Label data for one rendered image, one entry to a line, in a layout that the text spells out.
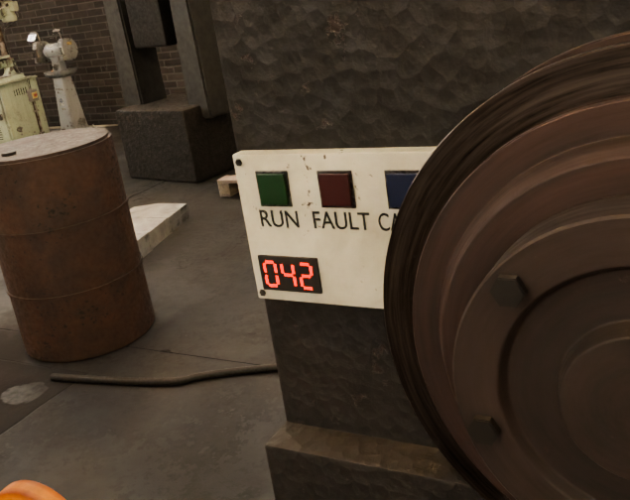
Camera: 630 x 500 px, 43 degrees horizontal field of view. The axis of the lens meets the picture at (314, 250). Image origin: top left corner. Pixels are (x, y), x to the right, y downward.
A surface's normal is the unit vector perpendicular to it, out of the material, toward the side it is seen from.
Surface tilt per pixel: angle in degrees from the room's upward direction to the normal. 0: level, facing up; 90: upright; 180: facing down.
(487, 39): 90
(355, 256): 90
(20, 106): 90
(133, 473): 0
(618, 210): 6
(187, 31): 90
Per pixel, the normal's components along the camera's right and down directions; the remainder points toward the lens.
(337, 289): -0.48, 0.37
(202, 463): -0.15, -0.93
